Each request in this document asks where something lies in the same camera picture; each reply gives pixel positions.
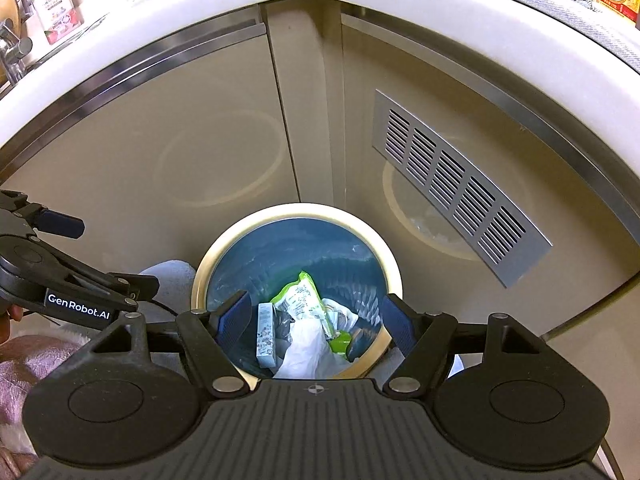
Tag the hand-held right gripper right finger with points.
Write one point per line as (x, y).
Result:
(402, 322)

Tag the white plastic bag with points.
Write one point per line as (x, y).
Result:
(305, 350)

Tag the beige cabinet door with grille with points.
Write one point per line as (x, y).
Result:
(550, 185)

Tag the blue bin liner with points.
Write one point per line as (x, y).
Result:
(280, 250)

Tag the pink dish soap bottle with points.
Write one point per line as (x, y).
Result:
(55, 15)

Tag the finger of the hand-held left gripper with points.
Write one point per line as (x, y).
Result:
(62, 225)
(142, 285)

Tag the round cream rimmed trash bin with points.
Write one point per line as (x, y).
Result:
(300, 208)

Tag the small pale carton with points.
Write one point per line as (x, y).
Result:
(267, 335)

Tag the metal faucet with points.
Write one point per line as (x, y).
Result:
(15, 47)

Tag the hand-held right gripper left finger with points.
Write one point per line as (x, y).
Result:
(234, 317)

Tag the pink fuzzy garment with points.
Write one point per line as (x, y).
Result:
(20, 375)

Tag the person's left hand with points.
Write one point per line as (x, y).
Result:
(7, 330)

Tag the white slipper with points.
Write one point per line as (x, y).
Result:
(170, 280)

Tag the wooden cutting board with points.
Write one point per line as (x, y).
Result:
(7, 5)

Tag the metal vent grille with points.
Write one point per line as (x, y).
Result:
(382, 125)

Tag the green and white packet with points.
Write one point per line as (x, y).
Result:
(300, 300)

